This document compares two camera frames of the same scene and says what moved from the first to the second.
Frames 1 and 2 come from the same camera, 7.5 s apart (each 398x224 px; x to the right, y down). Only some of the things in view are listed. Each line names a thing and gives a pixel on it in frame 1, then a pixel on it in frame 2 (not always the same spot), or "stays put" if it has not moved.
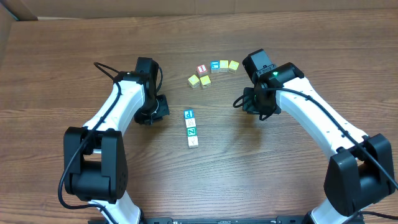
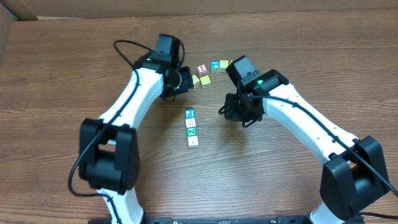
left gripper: x=163 y=109 → x=186 y=82
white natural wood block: x=190 y=122 stays put
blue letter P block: x=189 y=114 stays put
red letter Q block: x=193 y=142 stays put
